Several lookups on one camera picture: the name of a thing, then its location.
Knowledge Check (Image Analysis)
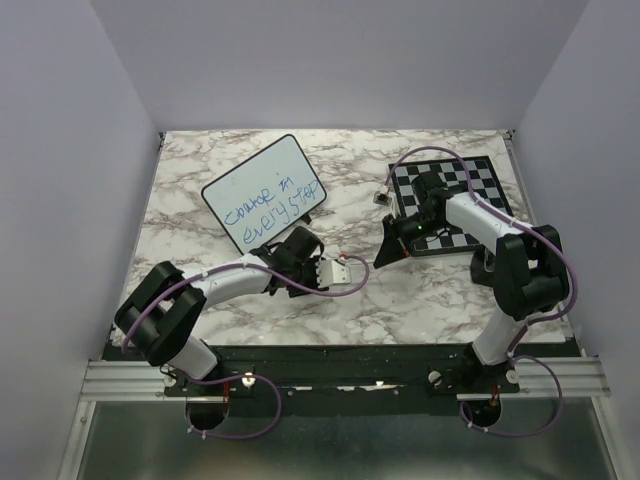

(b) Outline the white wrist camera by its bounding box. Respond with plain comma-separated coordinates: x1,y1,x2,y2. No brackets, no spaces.
374,192,402,217
316,258,352,289

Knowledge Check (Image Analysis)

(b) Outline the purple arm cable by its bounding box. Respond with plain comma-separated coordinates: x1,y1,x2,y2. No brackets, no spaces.
121,254,372,354
384,145,581,359

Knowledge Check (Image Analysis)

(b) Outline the black grey chessboard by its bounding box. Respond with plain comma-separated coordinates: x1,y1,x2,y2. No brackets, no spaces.
387,156,524,258

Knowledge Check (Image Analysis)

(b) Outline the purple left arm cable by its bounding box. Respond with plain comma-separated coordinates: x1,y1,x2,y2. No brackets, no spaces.
121,254,372,354

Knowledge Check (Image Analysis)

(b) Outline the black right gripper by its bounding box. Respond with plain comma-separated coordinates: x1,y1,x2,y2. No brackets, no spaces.
374,210,447,268

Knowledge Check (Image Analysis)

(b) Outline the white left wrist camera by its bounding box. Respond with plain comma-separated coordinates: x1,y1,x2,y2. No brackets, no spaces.
316,258,352,289

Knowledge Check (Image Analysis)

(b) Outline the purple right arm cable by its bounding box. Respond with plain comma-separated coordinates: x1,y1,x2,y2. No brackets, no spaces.
384,145,581,359

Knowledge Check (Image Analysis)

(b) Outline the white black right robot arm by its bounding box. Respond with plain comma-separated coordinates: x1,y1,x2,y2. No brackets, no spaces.
374,172,570,392

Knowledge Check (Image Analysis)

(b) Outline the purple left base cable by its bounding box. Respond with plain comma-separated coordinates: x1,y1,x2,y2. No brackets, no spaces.
177,375,282,442

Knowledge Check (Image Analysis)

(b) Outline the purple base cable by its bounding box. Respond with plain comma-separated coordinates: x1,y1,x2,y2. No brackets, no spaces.
177,375,282,442
459,354,564,437

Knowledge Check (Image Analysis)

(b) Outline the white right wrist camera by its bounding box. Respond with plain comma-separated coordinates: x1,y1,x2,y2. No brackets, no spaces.
374,192,402,217

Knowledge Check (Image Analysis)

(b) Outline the black framed whiteboard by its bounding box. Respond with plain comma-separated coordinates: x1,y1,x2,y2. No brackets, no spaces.
201,134,327,254

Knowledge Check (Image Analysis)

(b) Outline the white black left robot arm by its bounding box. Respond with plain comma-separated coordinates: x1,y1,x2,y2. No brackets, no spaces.
114,226,324,395

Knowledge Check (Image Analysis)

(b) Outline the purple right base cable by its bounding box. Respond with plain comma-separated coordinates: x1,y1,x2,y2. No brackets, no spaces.
459,354,564,437

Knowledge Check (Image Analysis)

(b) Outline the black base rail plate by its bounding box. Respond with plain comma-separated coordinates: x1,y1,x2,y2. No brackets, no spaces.
164,344,519,417

